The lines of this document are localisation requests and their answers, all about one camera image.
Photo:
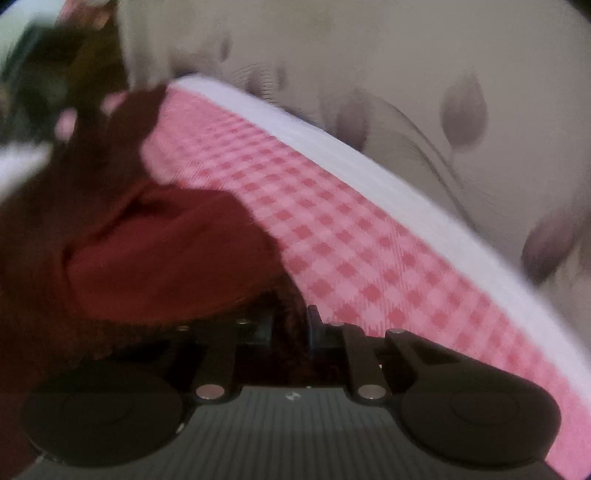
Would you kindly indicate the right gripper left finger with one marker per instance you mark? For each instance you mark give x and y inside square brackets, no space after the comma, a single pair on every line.
[213,362]

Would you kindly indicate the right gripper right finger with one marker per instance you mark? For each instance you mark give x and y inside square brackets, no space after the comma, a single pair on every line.
[345,349]

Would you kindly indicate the dark red knitted garment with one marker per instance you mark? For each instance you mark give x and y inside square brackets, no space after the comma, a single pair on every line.
[96,255]

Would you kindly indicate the pink checked bed sheet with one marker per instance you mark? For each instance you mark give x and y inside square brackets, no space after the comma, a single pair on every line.
[485,383]

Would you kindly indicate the beige leaf print curtain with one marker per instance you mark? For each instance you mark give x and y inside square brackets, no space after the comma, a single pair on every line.
[482,105]

